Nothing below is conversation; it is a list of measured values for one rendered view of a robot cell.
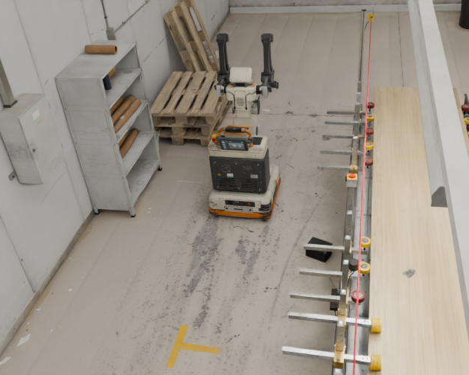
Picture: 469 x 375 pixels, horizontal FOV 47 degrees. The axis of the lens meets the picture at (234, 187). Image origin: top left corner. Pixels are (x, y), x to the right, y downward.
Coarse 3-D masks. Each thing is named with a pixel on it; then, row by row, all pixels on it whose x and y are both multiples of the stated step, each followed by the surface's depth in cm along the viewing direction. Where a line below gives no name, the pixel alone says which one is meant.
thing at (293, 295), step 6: (294, 294) 337; (300, 294) 337; (306, 294) 336; (312, 294) 336; (318, 294) 336; (318, 300) 335; (324, 300) 334; (330, 300) 333; (336, 300) 331; (348, 300) 330
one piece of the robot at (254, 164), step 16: (224, 128) 488; (240, 128) 484; (208, 144) 504; (256, 144) 496; (224, 160) 506; (240, 160) 502; (256, 160) 499; (224, 176) 518; (240, 176) 513; (256, 176) 509; (256, 192) 521
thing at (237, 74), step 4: (232, 68) 500; (236, 68) 499; (240, 68) 498; (244, 68) 497; (248, 68) 497; (232, 72) 500; (236, 72) 499; (240, 72) 498; (244, 72) 497; (248, 72) 496; (252, 72) 501; (232, 76) 499; (236, 76) 498; (240, 76) 497; (244, 76) 496; (248, 76) 496; (252, 76) 502; (232, 80) 499; (236, 80) 498; (240, 80) 497; (244, 80) 496; (248, 80) 496; (252, 80) 503; (232, 84) 508; (248, 84) 502
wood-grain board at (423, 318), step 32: (384, 96) 533; (416, 96) 527; (384, 128) 483; (416, 128) 479; (384, 160) 442; (416, 160) 438; (384, 192) 407; (416, 192) 404; (384, 224) 378; (416, 224) 375; (448, 224) 372; (384, 256) 352; (416, 256) 350; (448, 256) 347; (384, 288) 330; (416, 288) 328; (448, 288) 325; (384, 320) 310; (416, 320) 308; (448, 320) 306; (384, 352) 293; (416, 352) 291; (448, 352) 289
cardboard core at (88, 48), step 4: (88, 48) 510; (92, 48) 509; (96, 48) 508; (100, 48) 507; (104, 48) 506; (108, 48) 505; (112, 48) 504; (116, 48) 511; (88, 52) 512; (92, 52) 511; (96, 52) 510; (100, 52) 509; (104, 52) 508; (108, 52) 508; (112, 52) 506; (116, 52) 510
